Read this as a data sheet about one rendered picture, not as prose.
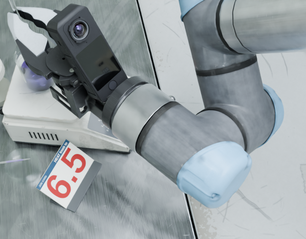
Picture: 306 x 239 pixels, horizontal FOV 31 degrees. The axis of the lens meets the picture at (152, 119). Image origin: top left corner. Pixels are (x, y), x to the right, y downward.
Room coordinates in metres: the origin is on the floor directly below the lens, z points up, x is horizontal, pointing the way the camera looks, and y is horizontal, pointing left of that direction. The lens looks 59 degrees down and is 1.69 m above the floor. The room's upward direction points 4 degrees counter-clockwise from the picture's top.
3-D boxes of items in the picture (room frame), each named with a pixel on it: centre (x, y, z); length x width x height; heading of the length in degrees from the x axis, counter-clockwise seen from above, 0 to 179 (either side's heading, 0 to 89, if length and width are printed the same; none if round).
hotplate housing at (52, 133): (0.49, 0.13, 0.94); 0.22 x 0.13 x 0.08; 79
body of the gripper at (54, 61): (0.39, 0.07, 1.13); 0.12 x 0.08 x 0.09; 44
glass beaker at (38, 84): (0.51, 0.17, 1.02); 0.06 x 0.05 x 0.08; 146
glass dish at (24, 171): (0.40, 0.21, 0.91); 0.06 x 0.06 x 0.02
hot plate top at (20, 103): (0.50, 0.16, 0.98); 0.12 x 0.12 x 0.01; 79
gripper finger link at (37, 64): (0.42, 0.12, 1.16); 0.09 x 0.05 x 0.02; 45
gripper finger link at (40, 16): (0.48, 0.13, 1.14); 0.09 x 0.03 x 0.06; 43
